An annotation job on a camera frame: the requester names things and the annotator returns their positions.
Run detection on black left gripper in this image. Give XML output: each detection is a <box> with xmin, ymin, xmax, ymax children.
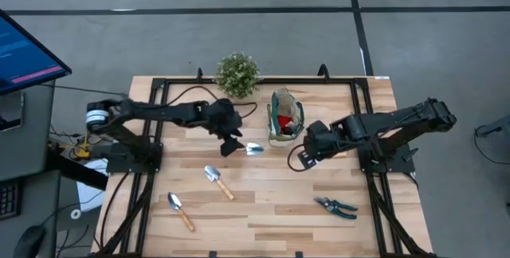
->
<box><xmin>206</xmin><ymin>97</ymin><xmax>246</xmax><ymax>158</ymax></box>

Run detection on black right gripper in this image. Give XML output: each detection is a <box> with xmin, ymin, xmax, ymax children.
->
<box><xmin>296</xmin><ymin>119</ymin><xmax>342</xmax><ymax>170</ymax></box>

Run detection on red gardening gloves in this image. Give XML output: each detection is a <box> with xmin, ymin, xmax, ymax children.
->
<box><xmin>277</xmin><ymin>114</ymin><xmax>294</xmax><ymax>135</ymax></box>

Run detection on cream and green gardening bag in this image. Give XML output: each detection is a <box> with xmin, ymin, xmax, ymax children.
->
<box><xmin>267</xmin><ymin>87</ymin><xmax>306</xmax><ymax>148</ymax></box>

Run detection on green pruning shears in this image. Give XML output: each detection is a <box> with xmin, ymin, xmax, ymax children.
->
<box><xmin>313</xmin><ymin>197</ymin><xmax>359</xmax><ymax>221</ymax></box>

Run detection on narrow silver trowel wooden handle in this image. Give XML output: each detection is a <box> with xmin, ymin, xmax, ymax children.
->
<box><xmin>167</xmin><ymin>192</ymin><xmax>196</xmax><ymax>233</ymax></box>

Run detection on artificial plant in black pot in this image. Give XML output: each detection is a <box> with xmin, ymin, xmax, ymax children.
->
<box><xmin>214</xmin><ymin>52</ymin><xmax>262</xmax><ymax>100</ymax></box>

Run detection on yellow clamp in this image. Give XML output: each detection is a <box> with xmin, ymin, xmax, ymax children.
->
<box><xmin>73</xmin><ymin>130</ymin><xmax>93</xmax><ymax>160</ymax></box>

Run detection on white paper sheet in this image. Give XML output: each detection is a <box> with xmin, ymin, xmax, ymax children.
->
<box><xmin>75</xmin><ymin>158</ymin><xmax>109</xmax><ymax>213</ymax></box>

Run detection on grey desk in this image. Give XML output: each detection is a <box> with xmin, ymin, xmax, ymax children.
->
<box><xmin>0</xmin><ymin>80</ymin><xmax>57</xmax><ymax>183</ymax></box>

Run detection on computer monitor blue screen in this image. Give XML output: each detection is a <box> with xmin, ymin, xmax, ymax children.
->
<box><xmin>0</xmin><ymin>9</ymin><xmax>73</xmax><ymax>96</ymax></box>

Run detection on black computer mouse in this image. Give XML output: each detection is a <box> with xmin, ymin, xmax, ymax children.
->
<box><xmin>14</xmin><ymin>225</ymin><xmax>47</xmax><ymax>258</ymax></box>

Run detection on black keyboard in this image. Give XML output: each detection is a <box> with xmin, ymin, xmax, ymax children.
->
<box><xmin>0</xmin><ymin>178</ymin><xmax>23</xmax><ymax>221</ymax></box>

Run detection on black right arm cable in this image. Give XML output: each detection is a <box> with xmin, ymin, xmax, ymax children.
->
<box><xmin>286</xmin><ymin>143</ymin><xmax>310</xmax><ymax>173</ymax></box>

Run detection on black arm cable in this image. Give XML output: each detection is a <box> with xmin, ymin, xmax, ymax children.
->
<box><xmin>286</xmin><ymin>143</ymin><xmax>310</xmax><ymax>173</ymax></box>
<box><xmin>167</xmin><ymin>85</ymin><xmax>259</xmax><ymax>119</ymax></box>

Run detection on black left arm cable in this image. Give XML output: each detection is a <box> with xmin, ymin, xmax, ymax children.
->
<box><xmin>167</xmin><ymin>85</ymin><xmax>259</xmax><ymax>119</ymax></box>

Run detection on black metal table frame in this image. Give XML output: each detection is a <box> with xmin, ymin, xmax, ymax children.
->
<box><xmin>93</xmin><ymin>64</ymin><xmax>435</xmax><ymax>258</ymax></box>

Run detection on black floor cable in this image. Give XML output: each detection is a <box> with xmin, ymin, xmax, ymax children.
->
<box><xmin>473</xmin><ymin>124</ymin><xmax>510</xmax><ymax>166</ymax></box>

